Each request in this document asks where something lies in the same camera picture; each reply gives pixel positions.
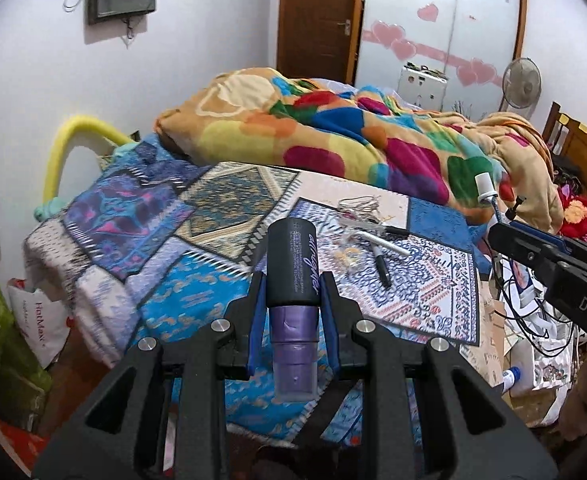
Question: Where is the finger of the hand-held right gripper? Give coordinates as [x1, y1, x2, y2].
[503, 195, 579, 257]
[488, 223, 563, 287]

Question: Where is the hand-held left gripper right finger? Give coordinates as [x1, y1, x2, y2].
[293, 271, 558, 480]

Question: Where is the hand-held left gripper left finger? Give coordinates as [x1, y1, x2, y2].
[32, 271, 270, 480]

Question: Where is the black and purple spray bottle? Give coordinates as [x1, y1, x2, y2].
[266, 218, 324, 402]

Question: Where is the red and yellow plush cloth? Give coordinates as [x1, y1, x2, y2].
[557, 184, 587, 249]

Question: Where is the clear plastic wrapper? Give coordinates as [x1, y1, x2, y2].
[332, 244, 363, 272]

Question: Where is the white cylindrical cap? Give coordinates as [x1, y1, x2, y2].
[474, 172, 498, 207]

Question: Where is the black marker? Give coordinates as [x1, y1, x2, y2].
[372, 254, 393, 289]

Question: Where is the wooden chair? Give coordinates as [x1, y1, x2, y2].
[542, 101, 587, 196]

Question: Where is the white barrel marker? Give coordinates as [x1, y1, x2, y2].
[359, 231, 411, 257]

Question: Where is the thin black pen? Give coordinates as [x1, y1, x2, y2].
[356, 225, 410, 239]

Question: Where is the white bottle with blue cap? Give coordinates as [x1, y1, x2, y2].
[502, 367, 525, 392]

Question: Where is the patchwork printed bedspread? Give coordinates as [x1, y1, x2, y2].
[24, 135, 483, 448]

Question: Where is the standing fan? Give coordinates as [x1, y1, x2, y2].
[500, 57, 543, 112]

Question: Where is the small white cabinet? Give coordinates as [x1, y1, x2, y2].
[397, 62, 447, 111]

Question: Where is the colourful fleece blanket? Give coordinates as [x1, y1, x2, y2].
[154, 67, 565, 234]

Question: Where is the white plastic bag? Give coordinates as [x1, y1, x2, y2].
[6, 276, 73, 369]

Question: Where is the wardrobe with pink hearts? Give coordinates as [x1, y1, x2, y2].
[355, 0, 529, 117]

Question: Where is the green leaf-print storage box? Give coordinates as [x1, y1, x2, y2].
[0, 220, 54, 428]

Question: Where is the yellow foam tube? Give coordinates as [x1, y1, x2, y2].
[42, 115, 133, 207]

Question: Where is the red floral box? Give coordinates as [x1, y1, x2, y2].
[0, 417, 50, 478]

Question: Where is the wooden door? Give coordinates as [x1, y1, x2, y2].
[276, 0, 367, 86]

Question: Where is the tangle of black cables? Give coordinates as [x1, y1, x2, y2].
[492, 255, 577, 358]

